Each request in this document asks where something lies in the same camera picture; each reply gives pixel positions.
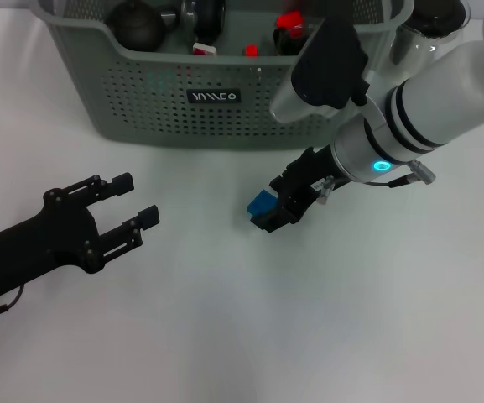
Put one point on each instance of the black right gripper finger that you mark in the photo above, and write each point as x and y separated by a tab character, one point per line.
277	184
271	222

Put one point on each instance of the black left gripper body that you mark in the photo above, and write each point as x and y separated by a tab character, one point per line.
42	245

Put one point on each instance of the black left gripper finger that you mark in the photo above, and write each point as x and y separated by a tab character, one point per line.
122	182
147	216

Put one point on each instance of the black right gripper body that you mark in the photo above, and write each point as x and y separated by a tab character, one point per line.
308	184

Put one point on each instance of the blue square toy plate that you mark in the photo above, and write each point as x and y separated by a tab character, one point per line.
262	201

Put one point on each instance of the dark red long toy brick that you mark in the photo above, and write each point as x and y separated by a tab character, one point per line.
204	49

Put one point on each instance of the large red toy brick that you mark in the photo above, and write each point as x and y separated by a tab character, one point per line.
289	20

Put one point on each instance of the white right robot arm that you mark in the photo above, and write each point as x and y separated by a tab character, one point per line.
430	92

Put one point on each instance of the grey-green perforated storage bin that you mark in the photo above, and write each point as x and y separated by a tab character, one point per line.
183	117

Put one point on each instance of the dark clay teapot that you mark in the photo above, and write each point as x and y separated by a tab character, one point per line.
134	27

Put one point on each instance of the glass carafe with black lid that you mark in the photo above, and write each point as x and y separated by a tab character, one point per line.
417	29

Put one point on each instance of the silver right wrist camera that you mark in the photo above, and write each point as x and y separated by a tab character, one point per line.
325	71

